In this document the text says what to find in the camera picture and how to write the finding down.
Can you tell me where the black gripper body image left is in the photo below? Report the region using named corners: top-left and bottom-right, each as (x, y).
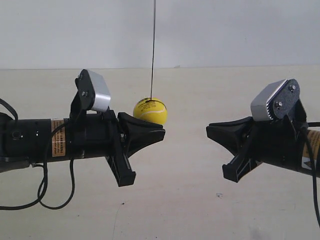
top-left (63, 110), bottom-right (125, 160)

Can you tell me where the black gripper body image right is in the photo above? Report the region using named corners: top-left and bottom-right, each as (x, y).
top-left (246, 117), bottom-right (309, 173)

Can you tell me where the yellow tennis ball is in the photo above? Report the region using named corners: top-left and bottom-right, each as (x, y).
top-left (133, 97), bottom-right (168, 125)

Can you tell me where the black cable image right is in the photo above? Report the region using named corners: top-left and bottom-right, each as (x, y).
top-left (300, 121), bottom-right (320, 225)

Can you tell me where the black cable image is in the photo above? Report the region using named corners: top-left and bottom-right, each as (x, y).
top-left (300, 121), bottom-right (320, 225)
top-left (0, 98), bottom-right (85, 210)

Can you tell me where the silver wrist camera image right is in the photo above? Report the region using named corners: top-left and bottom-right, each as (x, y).
top-left (250, 78), bottom-right (300, 122)

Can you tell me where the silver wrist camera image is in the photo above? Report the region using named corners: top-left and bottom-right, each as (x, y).
top-left (250, 78), bottom-right (300, 122)
top-left (75, 69), bottom-right (111, 113)

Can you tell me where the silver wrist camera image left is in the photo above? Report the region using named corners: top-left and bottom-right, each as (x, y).
top-left (75, 69), bottom-right (111, 113)

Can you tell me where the black cable image left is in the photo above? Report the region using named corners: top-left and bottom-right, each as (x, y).
top-left (0, 98), bottom-right (85, 210)

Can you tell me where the thin black hanging string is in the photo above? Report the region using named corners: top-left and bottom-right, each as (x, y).
top-left (150, 0), bottom-right (157, 101)

